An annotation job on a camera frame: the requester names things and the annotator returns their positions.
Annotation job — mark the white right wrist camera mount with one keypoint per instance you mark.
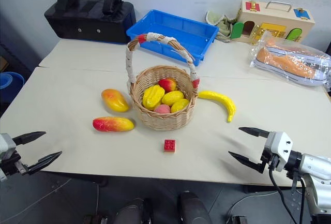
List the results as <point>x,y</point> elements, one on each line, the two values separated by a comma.
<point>280,143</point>

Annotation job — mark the long red yellow toy mango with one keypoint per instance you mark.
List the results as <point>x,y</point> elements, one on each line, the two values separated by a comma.
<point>112,125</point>

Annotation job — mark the blue bucket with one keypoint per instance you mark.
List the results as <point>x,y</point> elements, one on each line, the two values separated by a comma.
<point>10,84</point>

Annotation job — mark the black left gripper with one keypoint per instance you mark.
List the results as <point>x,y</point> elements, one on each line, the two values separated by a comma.
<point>11,163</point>

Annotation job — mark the yellow toy starfruit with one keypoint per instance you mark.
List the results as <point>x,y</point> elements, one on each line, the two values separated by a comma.
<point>152,97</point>

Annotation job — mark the yellow toy lemon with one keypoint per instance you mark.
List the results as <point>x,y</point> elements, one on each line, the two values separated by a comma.
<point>180,105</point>
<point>172,97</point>

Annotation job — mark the green crumpled cloth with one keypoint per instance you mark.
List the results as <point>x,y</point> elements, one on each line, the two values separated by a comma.
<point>223,26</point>

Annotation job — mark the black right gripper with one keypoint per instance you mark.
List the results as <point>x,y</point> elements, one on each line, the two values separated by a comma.
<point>270,162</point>

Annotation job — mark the orange canvas shoe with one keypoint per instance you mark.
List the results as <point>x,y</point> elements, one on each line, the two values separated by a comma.
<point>287,62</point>

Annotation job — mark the pink toy peach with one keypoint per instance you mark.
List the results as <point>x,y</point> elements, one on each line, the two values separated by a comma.
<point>162,109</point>

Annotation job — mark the red toy building brick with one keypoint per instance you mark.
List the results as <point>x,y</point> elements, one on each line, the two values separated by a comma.
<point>169,146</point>

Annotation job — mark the black padded bag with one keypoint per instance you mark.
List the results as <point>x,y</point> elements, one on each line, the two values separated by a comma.
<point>90,19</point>

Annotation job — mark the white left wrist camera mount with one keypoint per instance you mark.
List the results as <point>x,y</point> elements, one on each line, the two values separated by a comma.
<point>6,143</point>

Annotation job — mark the yellow toy banana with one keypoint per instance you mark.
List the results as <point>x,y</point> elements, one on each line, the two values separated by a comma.
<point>222,99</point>

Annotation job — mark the clear plastic bag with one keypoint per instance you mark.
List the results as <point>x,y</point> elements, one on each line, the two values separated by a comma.
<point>320,66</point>

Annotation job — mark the wooden lock box toy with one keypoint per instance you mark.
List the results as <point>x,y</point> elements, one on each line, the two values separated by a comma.
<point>279,18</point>

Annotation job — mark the blue plastic tray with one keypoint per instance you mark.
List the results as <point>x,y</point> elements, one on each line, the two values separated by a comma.
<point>181,31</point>

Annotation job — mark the dark rounded shape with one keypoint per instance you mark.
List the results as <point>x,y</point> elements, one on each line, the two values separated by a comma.
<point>135,212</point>
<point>192,208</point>

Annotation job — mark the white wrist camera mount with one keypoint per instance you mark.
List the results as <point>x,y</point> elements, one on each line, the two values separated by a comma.
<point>6,143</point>
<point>280,143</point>

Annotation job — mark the red yellow toy apple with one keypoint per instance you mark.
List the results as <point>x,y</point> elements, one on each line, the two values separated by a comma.
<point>167,84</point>

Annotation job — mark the plump orange yellow toy mango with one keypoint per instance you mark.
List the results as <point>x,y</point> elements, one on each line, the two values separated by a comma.
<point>115,101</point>

